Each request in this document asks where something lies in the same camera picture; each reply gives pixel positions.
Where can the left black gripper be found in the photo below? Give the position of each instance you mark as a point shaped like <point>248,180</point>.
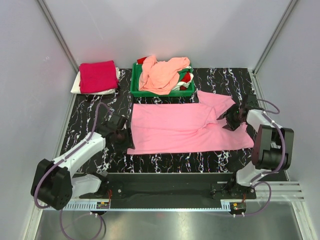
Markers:
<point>128,135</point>

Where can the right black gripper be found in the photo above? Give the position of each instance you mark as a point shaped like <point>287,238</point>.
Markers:
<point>227,115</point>

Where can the pink t shirt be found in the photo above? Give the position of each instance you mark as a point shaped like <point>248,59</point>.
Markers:
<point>186,127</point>

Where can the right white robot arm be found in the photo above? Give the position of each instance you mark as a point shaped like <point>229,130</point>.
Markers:
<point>273,144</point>

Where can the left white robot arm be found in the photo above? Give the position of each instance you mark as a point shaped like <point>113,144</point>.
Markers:
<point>54,183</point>

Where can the red white green t shirt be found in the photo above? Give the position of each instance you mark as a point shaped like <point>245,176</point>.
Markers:
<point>182,84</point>

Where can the peach t shirt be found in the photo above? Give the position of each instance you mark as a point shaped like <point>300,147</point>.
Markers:
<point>160,77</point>

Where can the green plastic bin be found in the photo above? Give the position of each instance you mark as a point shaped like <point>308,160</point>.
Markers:
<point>134,86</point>

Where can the folded magenta t shirt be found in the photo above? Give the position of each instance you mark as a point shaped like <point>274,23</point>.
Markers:
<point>98,77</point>

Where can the folded white t shirt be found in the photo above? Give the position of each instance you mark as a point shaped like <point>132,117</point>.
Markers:
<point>76,85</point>

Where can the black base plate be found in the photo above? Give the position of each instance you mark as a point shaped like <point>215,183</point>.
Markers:
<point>170,191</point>

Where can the aluminium rail frame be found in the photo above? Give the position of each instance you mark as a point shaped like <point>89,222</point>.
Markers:
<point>277,213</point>

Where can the right corner post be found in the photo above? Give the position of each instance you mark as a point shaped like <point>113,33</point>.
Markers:
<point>284,18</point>

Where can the corner post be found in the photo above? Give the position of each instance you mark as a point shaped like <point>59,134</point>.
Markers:
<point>284,18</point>
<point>57,33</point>

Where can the left corner post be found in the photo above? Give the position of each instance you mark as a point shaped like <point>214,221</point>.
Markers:
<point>57,33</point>

